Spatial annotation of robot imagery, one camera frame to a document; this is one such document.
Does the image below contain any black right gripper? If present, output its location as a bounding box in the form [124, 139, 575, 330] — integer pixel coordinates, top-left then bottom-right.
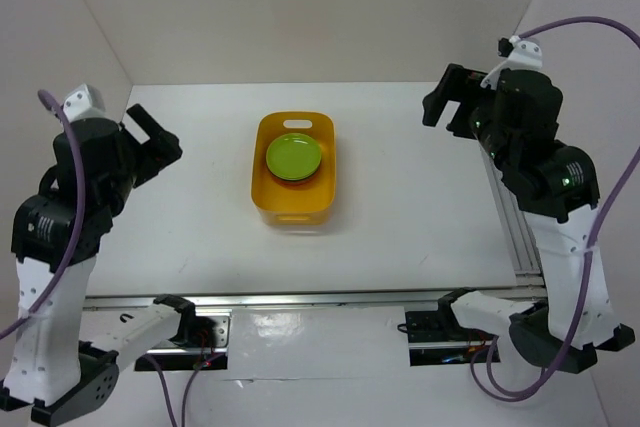
[421, 61, 514, 169]

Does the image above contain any green plate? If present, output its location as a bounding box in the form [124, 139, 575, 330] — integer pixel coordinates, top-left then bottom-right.
[270, 170, 318, 185]
[265, 133, 322, 178]

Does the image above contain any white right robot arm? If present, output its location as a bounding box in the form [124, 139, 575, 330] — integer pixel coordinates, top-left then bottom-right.
[423, 64, 635, 374]

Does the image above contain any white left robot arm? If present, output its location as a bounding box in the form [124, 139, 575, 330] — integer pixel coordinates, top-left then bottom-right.
[1, 105, 198, 426]

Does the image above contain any yellow plastic bin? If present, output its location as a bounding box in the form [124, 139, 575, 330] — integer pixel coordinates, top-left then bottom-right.
[251, 111, 337, 225]

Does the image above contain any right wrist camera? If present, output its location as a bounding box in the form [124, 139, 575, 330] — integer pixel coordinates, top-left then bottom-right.
[480, 35, 543, 90]

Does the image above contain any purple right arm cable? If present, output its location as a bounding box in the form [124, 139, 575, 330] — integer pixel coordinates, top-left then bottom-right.
[469, 15, 640, 402]

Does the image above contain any aluminium rail right side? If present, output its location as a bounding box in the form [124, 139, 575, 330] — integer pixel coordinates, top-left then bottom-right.
[480, 150, 547, 300]

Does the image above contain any aluminium rail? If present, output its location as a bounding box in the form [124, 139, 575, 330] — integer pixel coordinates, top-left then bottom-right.
[480, 150, 547, 300]
[82, 289, 451, 311]

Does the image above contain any aluminium rail front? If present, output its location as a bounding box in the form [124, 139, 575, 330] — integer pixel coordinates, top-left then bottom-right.
[82, 289, 451, 311]

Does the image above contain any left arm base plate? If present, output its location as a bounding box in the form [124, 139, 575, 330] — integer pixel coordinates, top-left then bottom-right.
[147, 313, 231, 372]

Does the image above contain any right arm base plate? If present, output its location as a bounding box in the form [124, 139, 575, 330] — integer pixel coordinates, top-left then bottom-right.
[396, 311, 492, 367]

